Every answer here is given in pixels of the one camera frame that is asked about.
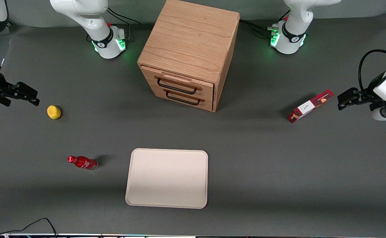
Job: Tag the oak wooden drawer cabinet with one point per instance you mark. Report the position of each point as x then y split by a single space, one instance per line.
189 36

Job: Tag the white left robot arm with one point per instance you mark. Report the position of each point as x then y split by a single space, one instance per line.
292 39

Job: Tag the red drink bottle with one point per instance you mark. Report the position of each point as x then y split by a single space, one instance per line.
84 162

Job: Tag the yellow lemon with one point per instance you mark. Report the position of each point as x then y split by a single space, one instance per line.
54 112

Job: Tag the red and white carton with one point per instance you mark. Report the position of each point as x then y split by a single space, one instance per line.
307 107

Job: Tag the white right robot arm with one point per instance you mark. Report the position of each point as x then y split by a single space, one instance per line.
94 19

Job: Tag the dark metal frame bar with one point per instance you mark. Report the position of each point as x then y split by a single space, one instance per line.
10 22

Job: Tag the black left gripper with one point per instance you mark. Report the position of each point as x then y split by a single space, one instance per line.
366 96

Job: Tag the beige rectangular tray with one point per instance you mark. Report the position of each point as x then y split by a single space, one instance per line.
166 181

